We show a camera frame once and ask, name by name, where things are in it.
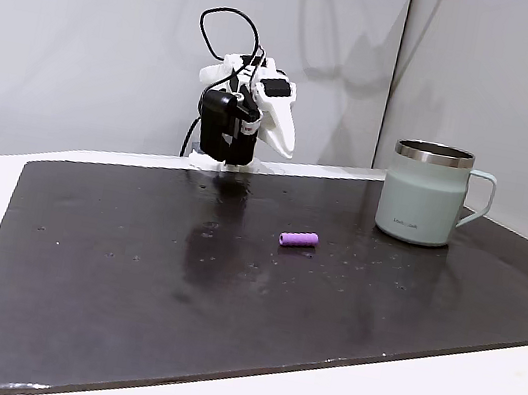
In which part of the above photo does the purple ribbed pen grip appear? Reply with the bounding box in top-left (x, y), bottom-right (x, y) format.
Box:
top-left (277, 227), bottom-right (321, 253)

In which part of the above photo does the pale green steel-rimmed mug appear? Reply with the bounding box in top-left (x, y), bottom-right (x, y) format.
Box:
top-left (371, 135), bottom-right (503, 258)

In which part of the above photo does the black table mat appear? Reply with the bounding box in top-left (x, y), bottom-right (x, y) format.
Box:
top-left (0, 115), bottom-right (528, 395)

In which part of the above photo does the black cable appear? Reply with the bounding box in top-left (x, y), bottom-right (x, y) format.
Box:
top-left (177, 3), bottom-right (277, 170)

